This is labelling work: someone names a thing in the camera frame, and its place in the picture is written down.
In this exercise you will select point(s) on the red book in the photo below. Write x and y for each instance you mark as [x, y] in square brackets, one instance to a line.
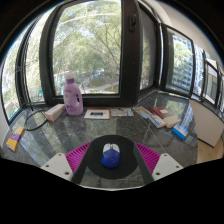
[162, 111]

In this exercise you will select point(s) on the purple detergent bottle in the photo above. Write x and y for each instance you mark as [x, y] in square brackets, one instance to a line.
[74, 100]

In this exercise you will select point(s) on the yellow and purple box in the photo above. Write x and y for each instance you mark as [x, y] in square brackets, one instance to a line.
[15, 139]

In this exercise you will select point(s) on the blue and white box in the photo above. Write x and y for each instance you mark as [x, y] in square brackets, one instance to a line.
[180, 132]

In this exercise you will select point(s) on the pale printed leaflet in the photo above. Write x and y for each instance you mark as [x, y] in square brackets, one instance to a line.
[122, 112]

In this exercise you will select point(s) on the orange and white carton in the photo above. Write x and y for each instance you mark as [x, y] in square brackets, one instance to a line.
[55, 112]

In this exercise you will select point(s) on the blue and white computer mouse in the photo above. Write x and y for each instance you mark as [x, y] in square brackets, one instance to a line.
[111, 156]

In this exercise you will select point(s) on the white booklet with dark picture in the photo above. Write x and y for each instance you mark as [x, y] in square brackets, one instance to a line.
[97, 114]

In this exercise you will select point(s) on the round black mouse pad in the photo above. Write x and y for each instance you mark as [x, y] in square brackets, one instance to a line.
[113, 173]

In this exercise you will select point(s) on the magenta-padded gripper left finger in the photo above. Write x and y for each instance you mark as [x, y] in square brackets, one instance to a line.
[58, 166]

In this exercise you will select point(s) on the colourful printed pamphlet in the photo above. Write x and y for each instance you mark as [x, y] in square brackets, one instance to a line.
[141, 111]

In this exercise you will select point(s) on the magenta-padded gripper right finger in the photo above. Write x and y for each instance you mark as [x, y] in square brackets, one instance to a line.
[166, 166]

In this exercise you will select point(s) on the beige box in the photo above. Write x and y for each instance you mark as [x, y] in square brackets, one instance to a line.
[172, 121]

